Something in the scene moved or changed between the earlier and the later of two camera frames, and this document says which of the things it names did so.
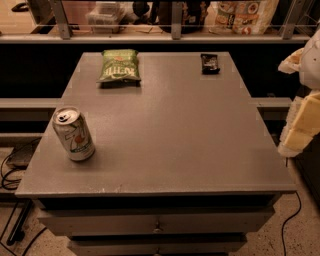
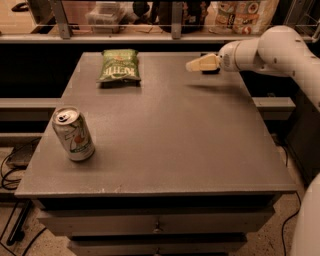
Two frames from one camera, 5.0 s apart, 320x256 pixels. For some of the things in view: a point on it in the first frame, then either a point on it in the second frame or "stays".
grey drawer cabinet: [183, 163] stays
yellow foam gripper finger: [302, 126] -> [232, 57]
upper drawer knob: [157, 228] stays
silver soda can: [72, 129] stays
